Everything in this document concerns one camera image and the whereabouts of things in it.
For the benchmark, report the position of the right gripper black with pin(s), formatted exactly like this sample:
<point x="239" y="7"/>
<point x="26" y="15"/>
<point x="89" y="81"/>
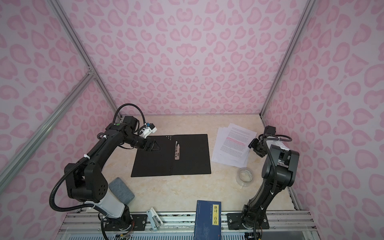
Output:
<point x="253" y="144"/>

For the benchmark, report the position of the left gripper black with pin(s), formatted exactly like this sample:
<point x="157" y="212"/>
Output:
<point x="152" y="146"/>

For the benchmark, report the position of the grey black file folder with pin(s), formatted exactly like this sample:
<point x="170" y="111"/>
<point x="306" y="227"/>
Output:
<point x="194" y="157"/>

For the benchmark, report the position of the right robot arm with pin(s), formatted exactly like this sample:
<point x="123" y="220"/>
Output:
<point x="279" y="172"/>

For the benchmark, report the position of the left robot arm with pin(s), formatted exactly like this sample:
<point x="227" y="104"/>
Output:
<point x="85" y="181"/>

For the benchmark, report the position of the metal folder clip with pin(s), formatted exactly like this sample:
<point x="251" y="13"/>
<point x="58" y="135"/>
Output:
<point x="177" y="150"/>

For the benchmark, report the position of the top printed paper sheet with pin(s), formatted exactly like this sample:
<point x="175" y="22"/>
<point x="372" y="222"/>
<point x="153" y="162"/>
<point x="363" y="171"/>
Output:
<point x="238" y="140"/>

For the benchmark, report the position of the clear tape roll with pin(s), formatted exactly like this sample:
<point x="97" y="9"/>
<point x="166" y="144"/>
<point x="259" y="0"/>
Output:
<point x="244" y="177"/>

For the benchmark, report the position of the middle white paper sheet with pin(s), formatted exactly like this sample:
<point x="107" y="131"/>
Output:
<point x="220" y="146"/>

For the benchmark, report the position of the white paper sheet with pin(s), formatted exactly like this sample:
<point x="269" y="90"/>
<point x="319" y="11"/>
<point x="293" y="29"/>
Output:
<point x="218" y="139"/>
<point x="220" y="146"/>

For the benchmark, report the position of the bottom white paper sheet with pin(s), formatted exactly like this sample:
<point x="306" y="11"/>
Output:
<point x="218" y="139"/>

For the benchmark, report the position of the grey sponge block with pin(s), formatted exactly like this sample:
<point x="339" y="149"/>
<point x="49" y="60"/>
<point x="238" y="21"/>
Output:
<point x="121" y="191"/>

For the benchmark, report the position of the blue book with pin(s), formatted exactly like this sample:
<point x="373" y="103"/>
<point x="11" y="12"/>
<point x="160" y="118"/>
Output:
<point x="208" y="220"/>

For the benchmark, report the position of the aluminium diagonal beam left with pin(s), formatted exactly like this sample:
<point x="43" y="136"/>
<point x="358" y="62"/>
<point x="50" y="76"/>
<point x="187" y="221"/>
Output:
<point x="20" y="159"/>

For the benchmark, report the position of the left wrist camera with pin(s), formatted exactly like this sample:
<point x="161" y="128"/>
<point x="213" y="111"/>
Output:
<point x="148" y="129"/>

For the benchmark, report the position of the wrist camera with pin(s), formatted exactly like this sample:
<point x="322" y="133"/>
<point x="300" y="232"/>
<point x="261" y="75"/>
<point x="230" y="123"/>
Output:
<point x="269" y="131"/>
<point x="148" y="129"/>

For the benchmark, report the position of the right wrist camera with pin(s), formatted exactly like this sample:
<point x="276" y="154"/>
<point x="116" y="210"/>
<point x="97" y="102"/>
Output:
<point x="269" y="131"/>

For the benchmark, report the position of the white bracket on rail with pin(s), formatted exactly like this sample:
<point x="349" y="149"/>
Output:
<point x="154" y="219"/>

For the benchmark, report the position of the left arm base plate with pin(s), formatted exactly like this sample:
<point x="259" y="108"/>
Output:
<point x="136" y="222"/>

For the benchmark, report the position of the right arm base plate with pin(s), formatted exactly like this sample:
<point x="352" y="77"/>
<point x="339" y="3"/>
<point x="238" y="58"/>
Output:
<point x="235" y="222"/>

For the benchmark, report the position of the aluminium rail frame front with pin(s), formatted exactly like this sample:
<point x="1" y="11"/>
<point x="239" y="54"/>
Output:
<point x="283" y="225"/>

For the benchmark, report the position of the aluminium corner post left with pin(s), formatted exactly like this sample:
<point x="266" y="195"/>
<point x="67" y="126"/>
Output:
<point x="64" y="20"/>

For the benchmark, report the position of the aluminium corner post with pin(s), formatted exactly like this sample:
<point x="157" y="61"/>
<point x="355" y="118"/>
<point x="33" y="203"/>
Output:
<point x="308" y="11"/>
<point x="64" y="20"/>

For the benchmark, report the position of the aluminium corner post right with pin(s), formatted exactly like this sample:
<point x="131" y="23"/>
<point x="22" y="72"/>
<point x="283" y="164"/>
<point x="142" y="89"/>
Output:
<point x="308" y="11"/>

